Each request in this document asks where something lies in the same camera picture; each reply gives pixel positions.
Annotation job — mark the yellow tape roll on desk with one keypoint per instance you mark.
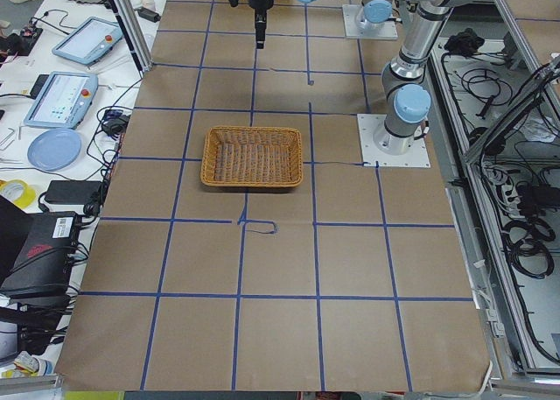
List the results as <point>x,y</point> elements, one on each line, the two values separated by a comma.
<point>18,193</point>

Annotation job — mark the brown wicker basket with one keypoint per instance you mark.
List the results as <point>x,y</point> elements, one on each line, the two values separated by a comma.
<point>259,157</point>

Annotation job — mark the upper teach pendant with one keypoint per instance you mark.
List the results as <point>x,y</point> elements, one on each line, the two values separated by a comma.
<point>90,42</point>

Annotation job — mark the teach pendant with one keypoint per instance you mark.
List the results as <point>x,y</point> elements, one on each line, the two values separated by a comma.
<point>90,42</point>
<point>63,101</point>

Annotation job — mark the lower teach pendant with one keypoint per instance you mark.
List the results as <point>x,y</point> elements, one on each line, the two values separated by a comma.
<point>63,101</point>

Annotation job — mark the blue plate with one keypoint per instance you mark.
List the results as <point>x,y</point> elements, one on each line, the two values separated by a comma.
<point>54,149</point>

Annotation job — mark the black power adapter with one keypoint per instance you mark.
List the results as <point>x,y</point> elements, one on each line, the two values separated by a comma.
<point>72,192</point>

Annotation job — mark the black computer box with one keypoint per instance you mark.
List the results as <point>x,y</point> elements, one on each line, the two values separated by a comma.
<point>35,253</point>

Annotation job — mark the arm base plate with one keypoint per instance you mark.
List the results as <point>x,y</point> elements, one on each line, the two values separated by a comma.
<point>357,26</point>
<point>380,149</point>

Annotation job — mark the aluminium frame post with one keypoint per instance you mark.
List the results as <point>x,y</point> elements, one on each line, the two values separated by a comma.
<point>133,35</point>

